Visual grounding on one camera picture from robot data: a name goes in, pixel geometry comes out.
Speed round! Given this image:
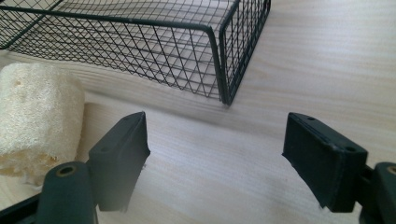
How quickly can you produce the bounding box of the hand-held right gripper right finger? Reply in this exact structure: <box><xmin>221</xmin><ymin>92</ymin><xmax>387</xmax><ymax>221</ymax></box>
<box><xmin>281</xmin><ymin>112</ymin><xmax>369</xmax><ymax>214</ymax></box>

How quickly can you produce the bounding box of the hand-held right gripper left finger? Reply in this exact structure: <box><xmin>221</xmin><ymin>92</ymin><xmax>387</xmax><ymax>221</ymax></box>
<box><xmin>87</xmin><ymin>111</ymin><xmax>151</xmax><ymax>213</ymax></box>

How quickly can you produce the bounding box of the beige loofah sponge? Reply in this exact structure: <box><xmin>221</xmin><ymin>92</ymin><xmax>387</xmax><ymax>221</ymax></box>
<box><xmin>0</xmin><ymin>62</ymin><xmax>86</xmax><ymax>185</ymax></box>

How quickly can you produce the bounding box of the black wire mesh basket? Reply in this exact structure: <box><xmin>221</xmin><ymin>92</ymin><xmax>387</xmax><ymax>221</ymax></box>
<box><xmin>0</xmin><ymin>0</ymin><xmax>272</xmax><ymax>106</ymax></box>

